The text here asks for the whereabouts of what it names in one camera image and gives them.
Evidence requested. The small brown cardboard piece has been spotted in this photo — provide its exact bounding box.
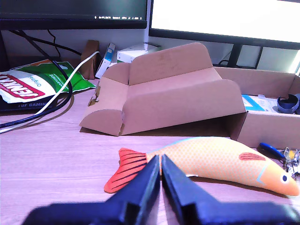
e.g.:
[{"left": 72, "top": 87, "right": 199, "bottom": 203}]
[{"left": 80, "top": 39, "right": 103, "bottom": 80}]

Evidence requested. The brown cardboard box with lid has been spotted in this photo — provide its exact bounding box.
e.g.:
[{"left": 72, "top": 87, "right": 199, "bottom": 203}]
[{"left": 79, "top": 42, "right": 300, "bottom": 150}]

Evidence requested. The thick black cable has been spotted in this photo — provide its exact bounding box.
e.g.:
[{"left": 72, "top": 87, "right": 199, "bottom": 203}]
[{"left": 0, "top": 30, "right": 74, "bottom": 129}]

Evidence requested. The green and white snack bag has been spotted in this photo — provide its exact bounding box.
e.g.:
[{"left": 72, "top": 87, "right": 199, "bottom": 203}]
[{"left": 0, "top": 60, "right": 97, "bottom": 104}]

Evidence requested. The blue and white packet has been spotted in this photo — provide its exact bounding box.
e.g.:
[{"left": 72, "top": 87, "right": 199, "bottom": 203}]
[{"left": 241, "top": 94, "right": 279, "bottom": 113}]

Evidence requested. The dark grey tape roll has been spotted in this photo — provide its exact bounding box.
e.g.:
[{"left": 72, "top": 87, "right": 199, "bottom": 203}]
[{"left": 277, "top": 93, "right": 300, "bottom": 115}]

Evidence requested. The dark screen computer monitor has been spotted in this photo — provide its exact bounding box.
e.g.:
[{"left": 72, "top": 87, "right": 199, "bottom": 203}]
[{"left": 0, "top": 0, "right": 148, "bottom": 30}]

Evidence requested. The black TUF Gaming box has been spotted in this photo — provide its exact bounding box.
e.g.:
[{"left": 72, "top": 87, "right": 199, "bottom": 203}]
[{"left": 0, "top": 93, "right": 71, "bottom": 116}]

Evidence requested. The white cable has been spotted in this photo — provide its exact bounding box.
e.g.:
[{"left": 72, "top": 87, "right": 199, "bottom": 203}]
[{"left": 0, "top": 51, "right": 100, "bottom": 134}]

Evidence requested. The thin black cable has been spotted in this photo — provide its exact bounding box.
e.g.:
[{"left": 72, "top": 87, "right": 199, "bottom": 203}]
[{"left": 47, "top": 29, "right": 82, "bottom": 56}]

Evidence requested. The key bunch with blue tags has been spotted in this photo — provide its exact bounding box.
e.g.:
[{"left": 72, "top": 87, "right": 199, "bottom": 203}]
[{"left": 259, "top": 142, "right": 300, "bottom": 181}]

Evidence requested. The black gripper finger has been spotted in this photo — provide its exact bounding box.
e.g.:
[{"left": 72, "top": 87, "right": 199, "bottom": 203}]
[
  {"left": 93, "top": 154, "right": 161, "bottom": 225},
  {"left": 161, "top": 154, "right": 235, "bottom": 225}
]

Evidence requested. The white screen Huawei monitor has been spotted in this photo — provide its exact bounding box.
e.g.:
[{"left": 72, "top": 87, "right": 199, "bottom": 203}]
[{"left": 149, "top": 0, "right": 300, "bottom": 70}]

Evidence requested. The blue and white slim box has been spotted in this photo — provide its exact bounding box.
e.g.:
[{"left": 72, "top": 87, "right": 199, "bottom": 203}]
[{"left": 95, "top": 43, "right": 116, "bottom": 79}]

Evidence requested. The orange fish plush toy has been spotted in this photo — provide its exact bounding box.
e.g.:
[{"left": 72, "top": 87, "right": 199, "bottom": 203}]
[{"left": 104, "top": 136, "right": 300, "bottom": 197}]

